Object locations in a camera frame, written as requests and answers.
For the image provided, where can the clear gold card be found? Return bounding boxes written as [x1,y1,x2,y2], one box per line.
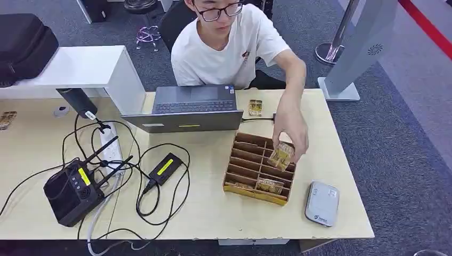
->
[267,141,295,172]

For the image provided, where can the grey laptop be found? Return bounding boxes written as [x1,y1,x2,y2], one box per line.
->
[120,84,244,134]

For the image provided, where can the red barrier belt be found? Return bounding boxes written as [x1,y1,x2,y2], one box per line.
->
[398,0,452,61]

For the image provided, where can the dark cabinet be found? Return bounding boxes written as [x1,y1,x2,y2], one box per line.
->
[76,0,111,24]

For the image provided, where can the chrome stanchion post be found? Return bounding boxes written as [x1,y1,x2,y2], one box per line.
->
[314,0,361,66]

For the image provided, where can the black router with antennas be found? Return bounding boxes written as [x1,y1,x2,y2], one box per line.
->
[43,135,134,228]

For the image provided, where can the black frame stand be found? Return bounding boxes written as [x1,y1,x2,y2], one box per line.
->
[243,0,275,20]

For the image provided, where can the person's left hand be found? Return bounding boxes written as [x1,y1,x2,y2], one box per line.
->
[272,105,310,164]

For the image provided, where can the white cable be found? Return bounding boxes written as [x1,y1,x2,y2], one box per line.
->
[86,175,151,256]

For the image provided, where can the gold card low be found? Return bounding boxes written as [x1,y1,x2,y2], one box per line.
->
[225,181,255,190]

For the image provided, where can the white power strip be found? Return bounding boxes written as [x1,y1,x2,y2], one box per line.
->
[99,122,125,177]

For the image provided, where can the black adapter yellow label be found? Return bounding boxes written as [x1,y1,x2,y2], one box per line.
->
[142,152,183,194]

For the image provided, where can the gold card stack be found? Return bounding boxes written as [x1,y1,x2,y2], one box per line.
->
[0,110,18,131]

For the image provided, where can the chrome chair base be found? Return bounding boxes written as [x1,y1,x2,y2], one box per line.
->
[135,25,163,53]

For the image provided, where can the black adapter cable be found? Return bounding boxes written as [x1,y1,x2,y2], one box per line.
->
[135,142,191,227]

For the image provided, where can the grey standing panel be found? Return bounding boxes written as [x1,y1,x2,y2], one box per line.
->
[317,0,399,102]

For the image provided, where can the gold printed card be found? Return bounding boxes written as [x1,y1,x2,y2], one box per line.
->
[247,99,263,118]

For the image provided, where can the long thin black cable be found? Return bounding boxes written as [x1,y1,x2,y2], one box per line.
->
[0,158,78,217]

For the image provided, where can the person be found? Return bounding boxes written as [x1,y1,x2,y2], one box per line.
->
[171,0,310,164]

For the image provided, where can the black round base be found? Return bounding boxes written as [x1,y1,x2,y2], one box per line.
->
[123,0,158,15]

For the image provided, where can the black cylinder mount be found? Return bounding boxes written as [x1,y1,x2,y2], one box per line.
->
[55,87,99,119]

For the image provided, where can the white desk shelf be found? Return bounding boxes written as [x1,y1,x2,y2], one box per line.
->
[0,45,147,116]

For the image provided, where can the wooden card box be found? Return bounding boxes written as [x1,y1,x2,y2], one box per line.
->
[222,132,296,207]

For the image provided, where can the black plug cable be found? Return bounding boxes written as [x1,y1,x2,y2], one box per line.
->
[61,113,142,167]

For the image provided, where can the gold card wide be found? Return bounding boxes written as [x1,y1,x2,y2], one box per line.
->
[255,177,285,195]

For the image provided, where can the black framed glasses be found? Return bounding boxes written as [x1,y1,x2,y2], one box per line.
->
[193,1,245,23]

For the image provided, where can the white desk leg bar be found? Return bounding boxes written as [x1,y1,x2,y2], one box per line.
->
[217,238,290,246]

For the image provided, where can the black soft bag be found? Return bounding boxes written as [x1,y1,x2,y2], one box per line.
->
[0,13,60,89]

